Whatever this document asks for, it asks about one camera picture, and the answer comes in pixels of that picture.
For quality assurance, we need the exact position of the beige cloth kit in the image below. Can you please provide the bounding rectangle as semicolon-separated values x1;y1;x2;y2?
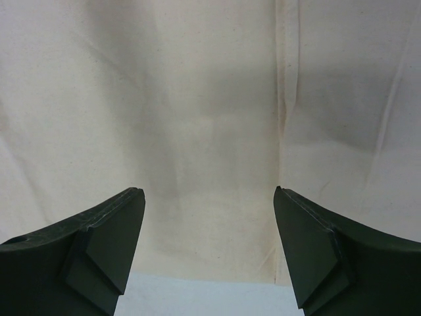
1;1;420;284

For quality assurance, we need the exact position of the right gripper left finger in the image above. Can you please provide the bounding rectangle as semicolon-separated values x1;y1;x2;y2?
1;188;145;315

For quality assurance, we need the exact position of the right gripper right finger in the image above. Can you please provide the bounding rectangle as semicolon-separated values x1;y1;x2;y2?
274;187;420;316

